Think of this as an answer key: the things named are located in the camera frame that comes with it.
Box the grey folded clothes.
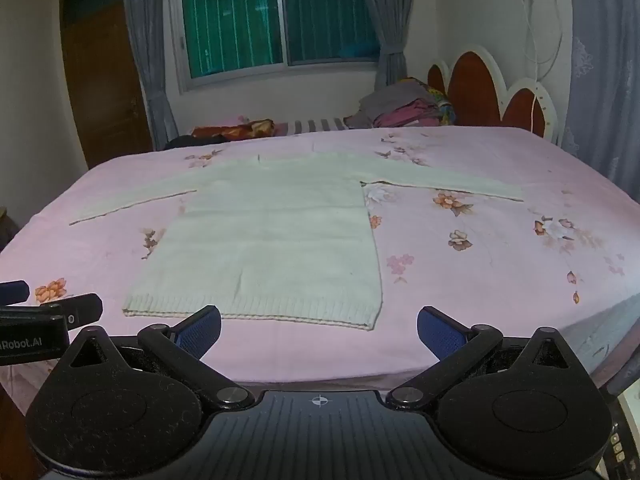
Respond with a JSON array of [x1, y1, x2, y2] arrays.
[[357, 80, 431, 117]]

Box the patterned grey-blue curtain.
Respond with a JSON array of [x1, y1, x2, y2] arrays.
[[565, 0, 640, 186]]

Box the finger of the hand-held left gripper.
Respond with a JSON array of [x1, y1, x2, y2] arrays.
[[0, 280, 30, 306], [39, 292, 104, 332]]

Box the black cloth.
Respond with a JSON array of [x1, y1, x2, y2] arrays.
[[164, 135, 226, 151]]

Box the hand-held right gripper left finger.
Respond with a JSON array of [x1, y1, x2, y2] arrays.
[[67, 305, 256, 411]]

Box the red and white scalloped headboard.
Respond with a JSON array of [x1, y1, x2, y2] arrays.
[[426, 45, 560, 146]]

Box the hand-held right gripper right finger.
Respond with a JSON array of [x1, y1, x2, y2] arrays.
[[416, 305, 586, 411]]

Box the brown wooden door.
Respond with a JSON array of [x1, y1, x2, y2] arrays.
[[59, 0, 153, 171]]

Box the pale knit sweater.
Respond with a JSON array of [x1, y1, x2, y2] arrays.
[[67, 152, 526, 332]]

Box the white charger cable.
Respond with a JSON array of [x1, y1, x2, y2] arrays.
[[520, 0, 563, 136]]

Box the pink floral bed sheet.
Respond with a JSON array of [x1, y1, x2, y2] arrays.
[[0, 125, 640, 416]]

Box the red orange floral cloth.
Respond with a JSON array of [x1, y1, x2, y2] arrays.
[[192, 119, 275, 142]]

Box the window with green blinds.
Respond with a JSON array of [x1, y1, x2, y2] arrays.
[[170, 0, 386, 93]]

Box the striped pillow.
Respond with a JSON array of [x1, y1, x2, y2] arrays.
[[272, 116, 351, 136]]

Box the white device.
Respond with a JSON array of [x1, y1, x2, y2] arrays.
[[607, 392, 640, 480]]

